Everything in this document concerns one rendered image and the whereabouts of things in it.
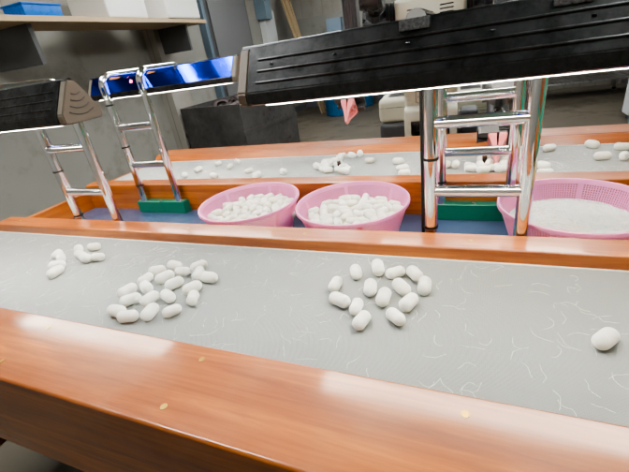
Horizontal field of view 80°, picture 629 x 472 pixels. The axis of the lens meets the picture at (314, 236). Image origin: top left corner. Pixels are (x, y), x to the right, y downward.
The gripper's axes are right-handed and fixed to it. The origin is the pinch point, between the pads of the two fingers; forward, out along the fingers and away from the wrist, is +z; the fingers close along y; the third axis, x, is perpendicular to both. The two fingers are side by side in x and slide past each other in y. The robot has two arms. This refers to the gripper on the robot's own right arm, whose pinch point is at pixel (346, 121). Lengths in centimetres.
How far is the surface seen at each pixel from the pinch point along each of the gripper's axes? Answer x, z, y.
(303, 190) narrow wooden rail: -13.0, 33.8, -4.2
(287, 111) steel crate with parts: 201, -183, -150
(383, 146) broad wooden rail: 9.7, 4.3, 11.3
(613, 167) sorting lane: -3, 23, 72
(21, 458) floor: 7, 126, -99
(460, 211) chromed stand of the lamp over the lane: -12, 39, 38
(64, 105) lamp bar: -67, 47, -25
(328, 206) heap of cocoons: -20.4, 42.5, 7.1
